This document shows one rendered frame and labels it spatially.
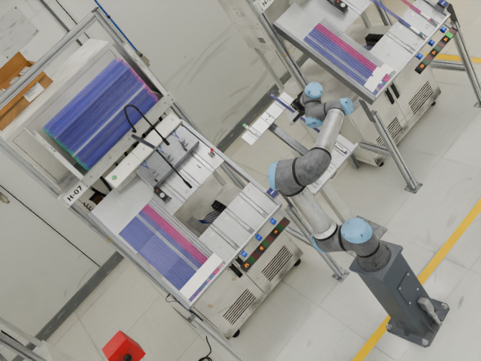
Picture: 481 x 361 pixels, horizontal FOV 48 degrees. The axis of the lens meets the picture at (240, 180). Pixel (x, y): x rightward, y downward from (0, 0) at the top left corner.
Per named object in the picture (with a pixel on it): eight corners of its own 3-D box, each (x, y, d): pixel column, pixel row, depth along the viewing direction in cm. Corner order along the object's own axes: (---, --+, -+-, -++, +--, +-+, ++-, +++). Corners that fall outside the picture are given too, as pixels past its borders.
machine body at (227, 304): (308, 258, 338) (258, 197, 304) (234, 345, 325) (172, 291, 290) (252, 224, 391) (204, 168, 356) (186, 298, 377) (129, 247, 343)
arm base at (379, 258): (397, 248, 237) (389, 235, 231) (380, 276, 232) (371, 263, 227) (369, 240, 248) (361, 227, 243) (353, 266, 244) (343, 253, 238)
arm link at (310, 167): (316, 166, 199) (347, 89, 230) (291, 170, 206) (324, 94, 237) (330, 188, 205) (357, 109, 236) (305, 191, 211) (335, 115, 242)
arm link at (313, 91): (306, 98, 236) (305, 79, 238) (301, 107, 247) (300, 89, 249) (324, 98, 237) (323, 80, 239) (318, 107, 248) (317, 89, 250)
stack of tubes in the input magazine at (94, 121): (159, 99, 272) (125, 59, 257) (87, 172, 262) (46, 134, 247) (149, 96, 282) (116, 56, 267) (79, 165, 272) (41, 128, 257)
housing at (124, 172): (185, 130, 294) (182, 120, 280) (122, 195, 284) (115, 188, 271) (175, 121, 295) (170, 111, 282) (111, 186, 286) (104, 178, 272)
